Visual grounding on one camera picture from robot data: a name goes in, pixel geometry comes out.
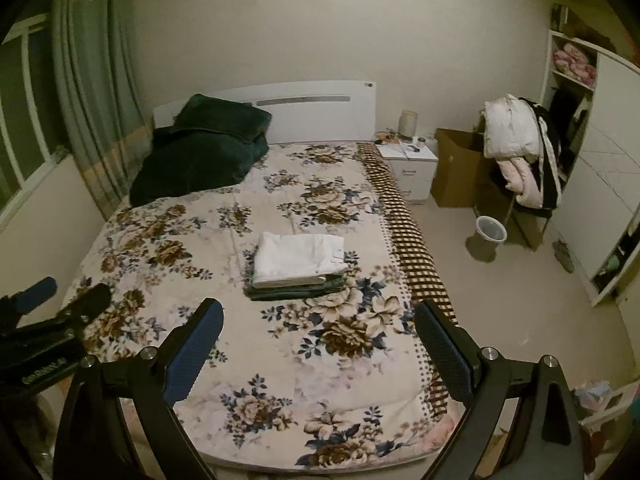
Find white pants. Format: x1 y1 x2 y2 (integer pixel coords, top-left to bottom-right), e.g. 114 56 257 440
253 232 348 288

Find green curtain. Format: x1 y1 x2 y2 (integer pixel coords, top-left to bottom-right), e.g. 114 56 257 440
51 0 151 218

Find floral bed blanket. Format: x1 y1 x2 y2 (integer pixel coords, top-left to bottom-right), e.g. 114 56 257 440
66 143 458 472

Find dark green blanket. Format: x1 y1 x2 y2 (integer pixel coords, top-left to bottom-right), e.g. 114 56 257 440
129 94 272 207

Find folded blue jeans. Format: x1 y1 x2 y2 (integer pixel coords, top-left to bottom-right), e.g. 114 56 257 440
243 247 345 301

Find wooden chair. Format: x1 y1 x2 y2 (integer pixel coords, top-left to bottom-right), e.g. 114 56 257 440
473 164 553 252

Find white waste bin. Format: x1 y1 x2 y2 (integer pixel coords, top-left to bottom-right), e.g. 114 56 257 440
474 216 508 262

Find pink garment on chair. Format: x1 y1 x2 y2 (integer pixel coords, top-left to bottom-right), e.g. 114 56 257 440
498 157 542 209

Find black garment on chair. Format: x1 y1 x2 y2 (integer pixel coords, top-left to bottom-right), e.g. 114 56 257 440
521 98 562 210

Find white headboard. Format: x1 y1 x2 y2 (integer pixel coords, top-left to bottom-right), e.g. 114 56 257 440
150 79 378 146

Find brown cardboard box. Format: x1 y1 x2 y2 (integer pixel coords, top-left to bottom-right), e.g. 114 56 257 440
431 128 488 208

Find white nightstand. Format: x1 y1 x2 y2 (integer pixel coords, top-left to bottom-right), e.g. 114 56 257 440
375 143 438 203

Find white jacket on chair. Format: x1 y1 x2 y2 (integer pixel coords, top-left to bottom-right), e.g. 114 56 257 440
483 94 541 160

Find white table lamp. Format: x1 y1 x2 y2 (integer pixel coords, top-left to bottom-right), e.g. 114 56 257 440
398 110 419 140

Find white wardrobe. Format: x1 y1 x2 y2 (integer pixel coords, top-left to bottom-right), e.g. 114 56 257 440
539 4 639 306

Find pink bedding in wardrobe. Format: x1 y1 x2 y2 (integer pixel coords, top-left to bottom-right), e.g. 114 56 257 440
552 42 597 88

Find window frame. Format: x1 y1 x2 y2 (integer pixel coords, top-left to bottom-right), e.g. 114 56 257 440
1 13 67 224

